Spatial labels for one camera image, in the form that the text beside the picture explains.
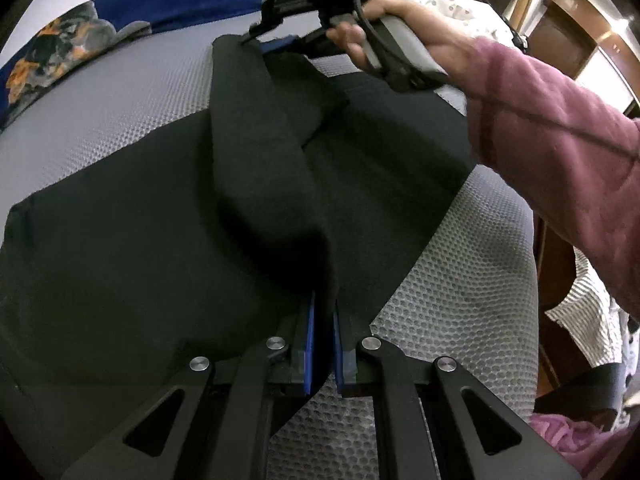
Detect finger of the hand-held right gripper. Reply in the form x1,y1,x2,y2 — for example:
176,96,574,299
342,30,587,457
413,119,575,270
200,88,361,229
260,22,346,58
239,0,321,46

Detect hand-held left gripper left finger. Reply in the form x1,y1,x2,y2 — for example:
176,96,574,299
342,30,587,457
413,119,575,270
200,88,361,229
60,290,321,480

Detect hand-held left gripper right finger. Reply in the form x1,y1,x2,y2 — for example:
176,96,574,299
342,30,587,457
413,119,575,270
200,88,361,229
332,305,583,480

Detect black pants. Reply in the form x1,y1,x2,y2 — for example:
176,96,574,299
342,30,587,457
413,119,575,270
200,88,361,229
0,35,481,480

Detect person's right forearm pink sleeve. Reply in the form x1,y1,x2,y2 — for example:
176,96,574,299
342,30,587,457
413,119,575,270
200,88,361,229
465,35,640,321

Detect person's right hand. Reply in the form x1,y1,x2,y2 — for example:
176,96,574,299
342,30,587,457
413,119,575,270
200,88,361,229
325,0,481,92

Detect blue floral printed blanket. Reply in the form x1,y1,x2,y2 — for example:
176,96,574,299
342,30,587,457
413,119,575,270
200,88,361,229
0,0,281,131

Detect white dotted cloth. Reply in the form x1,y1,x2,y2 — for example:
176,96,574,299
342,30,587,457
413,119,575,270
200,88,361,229
425,0,521,51

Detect grey mesh mat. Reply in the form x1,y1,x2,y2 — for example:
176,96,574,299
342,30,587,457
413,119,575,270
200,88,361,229
0,25,538,480

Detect brown wooden cabinet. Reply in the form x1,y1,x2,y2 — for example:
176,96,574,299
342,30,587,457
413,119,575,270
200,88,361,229
520,0,640,111

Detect white thin striped cloth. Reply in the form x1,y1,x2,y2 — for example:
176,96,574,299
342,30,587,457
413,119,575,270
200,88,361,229
545,247,626,371

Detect pink fleece clothing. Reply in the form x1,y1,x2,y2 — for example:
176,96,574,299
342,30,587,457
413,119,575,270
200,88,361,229
530,410,640,480

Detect black cloth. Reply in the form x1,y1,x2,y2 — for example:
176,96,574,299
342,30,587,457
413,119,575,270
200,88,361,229
535,360,626,431

